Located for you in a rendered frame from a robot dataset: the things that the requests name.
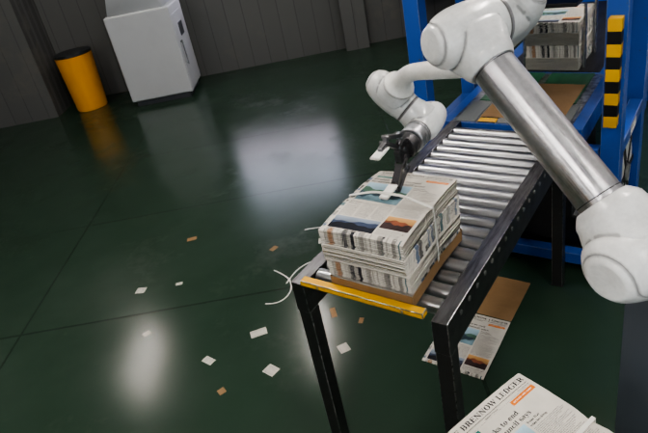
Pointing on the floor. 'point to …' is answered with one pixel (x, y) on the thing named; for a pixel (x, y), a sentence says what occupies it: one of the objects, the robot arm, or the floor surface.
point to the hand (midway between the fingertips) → (380, 176)
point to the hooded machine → (148, 36)
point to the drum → (81, 78)
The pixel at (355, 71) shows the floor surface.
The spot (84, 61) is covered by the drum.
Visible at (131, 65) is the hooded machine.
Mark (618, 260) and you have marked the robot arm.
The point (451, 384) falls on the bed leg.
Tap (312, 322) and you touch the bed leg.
